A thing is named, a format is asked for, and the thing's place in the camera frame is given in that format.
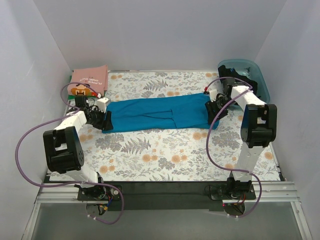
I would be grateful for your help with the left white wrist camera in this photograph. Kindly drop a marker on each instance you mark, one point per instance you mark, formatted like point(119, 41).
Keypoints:
point(102, 104)

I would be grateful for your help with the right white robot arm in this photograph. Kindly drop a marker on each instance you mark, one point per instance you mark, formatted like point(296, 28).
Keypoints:
point(258, 129)

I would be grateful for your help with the floral table mat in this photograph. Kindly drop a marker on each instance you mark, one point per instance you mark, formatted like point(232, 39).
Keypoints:
point(190, 154)

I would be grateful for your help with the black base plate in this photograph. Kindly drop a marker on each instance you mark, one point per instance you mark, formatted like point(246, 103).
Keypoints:
point(181, 195)

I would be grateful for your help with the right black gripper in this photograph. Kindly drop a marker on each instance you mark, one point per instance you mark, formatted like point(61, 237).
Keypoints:
point(213, 110)

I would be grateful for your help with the folded pink t shirt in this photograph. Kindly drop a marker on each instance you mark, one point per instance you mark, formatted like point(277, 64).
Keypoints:
point(100, 73)

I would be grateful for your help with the teal plastic bin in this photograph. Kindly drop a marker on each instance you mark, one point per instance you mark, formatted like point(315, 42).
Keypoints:
point(242, 95)

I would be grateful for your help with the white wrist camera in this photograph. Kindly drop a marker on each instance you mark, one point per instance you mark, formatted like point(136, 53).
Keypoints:
point(211, 93)
point(102, 104)

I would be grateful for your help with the black t shirt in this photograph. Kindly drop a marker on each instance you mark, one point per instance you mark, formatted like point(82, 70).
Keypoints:
point(231, 78)

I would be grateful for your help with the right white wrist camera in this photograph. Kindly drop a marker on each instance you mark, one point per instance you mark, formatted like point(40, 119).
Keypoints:
point(211, 93)

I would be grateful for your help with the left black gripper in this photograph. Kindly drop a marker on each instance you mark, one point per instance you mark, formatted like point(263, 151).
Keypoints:
point(105, 120)

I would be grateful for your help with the aluminium frame rail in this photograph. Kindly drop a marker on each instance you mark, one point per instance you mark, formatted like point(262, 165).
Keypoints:
point(59, 215)

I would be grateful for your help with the blue t shirt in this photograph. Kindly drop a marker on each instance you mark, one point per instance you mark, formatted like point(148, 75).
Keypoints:
point(176, 112)

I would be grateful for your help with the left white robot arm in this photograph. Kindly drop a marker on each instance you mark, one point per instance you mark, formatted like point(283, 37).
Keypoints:
point(63, 149)

